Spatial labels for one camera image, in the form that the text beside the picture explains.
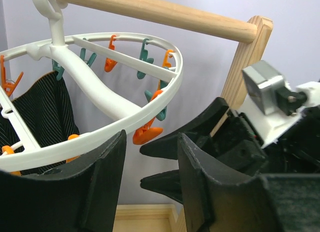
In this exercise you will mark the orange clothes peg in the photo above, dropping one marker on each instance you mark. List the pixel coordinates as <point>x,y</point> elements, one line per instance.
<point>69,159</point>
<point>146,133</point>

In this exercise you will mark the wooden drying rack frame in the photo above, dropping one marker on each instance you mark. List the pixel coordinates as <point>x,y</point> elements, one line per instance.
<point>252,36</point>

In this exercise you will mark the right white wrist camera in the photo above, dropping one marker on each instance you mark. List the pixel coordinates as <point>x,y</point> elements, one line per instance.
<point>271,106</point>

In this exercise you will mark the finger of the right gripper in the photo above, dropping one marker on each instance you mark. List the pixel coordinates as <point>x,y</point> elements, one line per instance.
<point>166,183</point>

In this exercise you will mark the black striped boxer shorts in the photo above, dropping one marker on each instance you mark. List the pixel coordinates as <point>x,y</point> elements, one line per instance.
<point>47,110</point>

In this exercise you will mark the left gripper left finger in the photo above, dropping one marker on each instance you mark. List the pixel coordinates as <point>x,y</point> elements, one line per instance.
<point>79,196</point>

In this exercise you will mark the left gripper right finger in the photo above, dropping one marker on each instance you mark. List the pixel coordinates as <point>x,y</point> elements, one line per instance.
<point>217,198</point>

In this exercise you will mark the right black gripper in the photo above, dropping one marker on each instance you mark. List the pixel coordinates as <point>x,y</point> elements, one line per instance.
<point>262,142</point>

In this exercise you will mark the white round clip hanger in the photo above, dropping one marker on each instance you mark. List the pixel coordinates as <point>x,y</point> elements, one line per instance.
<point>26,153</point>

